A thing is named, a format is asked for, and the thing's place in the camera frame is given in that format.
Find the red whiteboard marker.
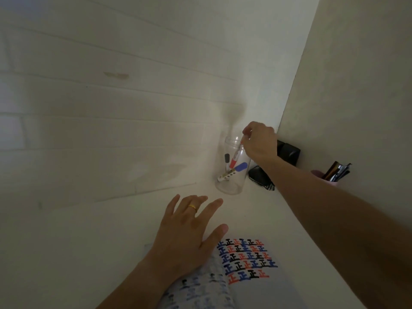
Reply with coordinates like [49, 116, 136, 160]
[229, 136, 244, 170]

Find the brown pen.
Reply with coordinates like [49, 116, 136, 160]
[323, 161, 339, 181]

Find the person's left hand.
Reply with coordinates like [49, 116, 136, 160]
[142, 194, 229, 282]

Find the blue whiteboard marker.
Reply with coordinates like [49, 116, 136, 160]
[218, 162, 248, 182]

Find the person's right forearm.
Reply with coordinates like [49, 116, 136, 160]
[259, 155, 412, 309]

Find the clear plastic jar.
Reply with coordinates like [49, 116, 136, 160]
[215, 135, 252, 195]

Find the pink pen cup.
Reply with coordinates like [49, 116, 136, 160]
[310, 169, 339, 188]

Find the person's left forearm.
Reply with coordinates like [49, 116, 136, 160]
[96, 258, 181, 309]

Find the black pen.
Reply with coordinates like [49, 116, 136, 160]
[331, 163, 352, 183]

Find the person's right hand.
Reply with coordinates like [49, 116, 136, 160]
[241, 121, 278, 168]

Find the white sheet with coloured marks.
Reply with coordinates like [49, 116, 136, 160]
[157, 237, 308, 309]

